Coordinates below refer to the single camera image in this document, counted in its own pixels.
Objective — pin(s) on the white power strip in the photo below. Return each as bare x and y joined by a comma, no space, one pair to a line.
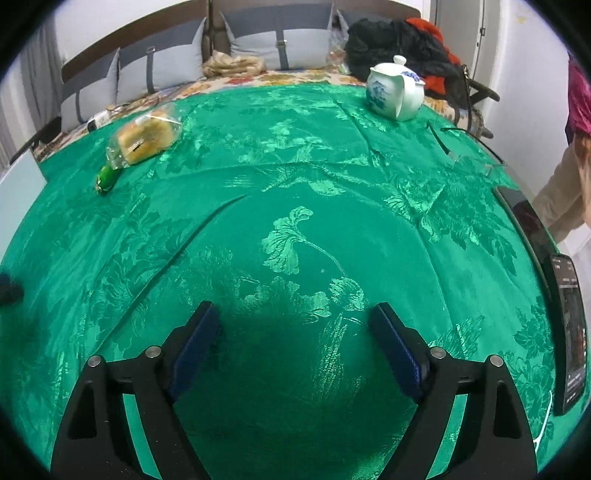
98,121

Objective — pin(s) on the green floral cloth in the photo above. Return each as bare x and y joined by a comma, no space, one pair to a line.
295,207

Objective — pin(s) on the black eyeglasses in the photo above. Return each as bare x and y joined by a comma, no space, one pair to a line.
437,137

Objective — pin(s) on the grey curtain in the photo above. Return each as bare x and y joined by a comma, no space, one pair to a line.
32,83

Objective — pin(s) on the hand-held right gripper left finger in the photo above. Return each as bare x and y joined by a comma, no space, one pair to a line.
194,355

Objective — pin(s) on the beige folded blanket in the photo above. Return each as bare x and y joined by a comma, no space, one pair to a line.
233,64

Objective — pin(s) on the white cardboard box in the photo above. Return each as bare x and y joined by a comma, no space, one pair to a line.
18,184

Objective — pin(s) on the red garment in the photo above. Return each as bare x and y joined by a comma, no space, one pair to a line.
429,27

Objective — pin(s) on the green candy tube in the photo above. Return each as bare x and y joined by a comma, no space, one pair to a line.
107,179

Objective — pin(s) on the white door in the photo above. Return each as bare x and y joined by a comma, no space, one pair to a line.
467,27

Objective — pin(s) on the black chair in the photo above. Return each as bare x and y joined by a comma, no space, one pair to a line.
37,136
480,94

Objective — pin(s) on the white blue teapot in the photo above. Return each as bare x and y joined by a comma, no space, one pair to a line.
395,94

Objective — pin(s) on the black smartphone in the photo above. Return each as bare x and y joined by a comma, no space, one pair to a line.
570,332

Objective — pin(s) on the black clothes pile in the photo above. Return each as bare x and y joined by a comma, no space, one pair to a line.
383,41

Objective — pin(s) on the sponge cake packet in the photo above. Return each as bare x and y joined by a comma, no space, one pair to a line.
143,136

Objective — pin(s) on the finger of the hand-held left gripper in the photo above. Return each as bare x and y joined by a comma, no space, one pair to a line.
8,290

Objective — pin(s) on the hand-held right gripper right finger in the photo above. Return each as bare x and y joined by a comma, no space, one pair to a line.
397,350

